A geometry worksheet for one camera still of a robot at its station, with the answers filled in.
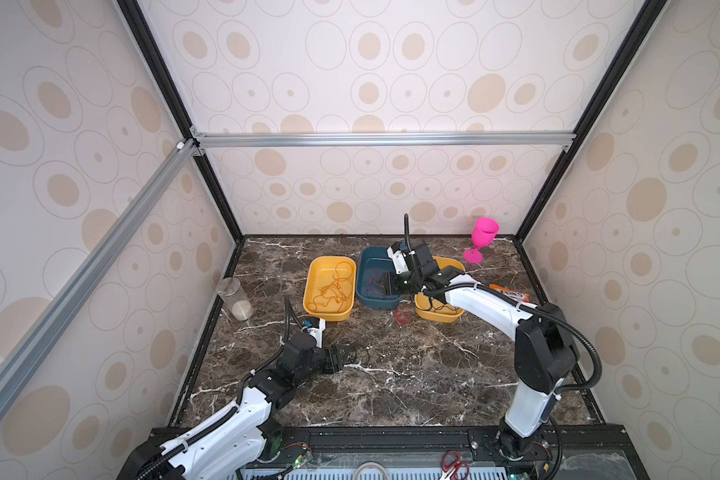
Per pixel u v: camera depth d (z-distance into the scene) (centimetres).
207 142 90
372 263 110
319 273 108
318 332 76
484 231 103
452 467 70
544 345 48
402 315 99
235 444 57
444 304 65
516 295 100
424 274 69
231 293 85
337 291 103
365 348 90
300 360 63
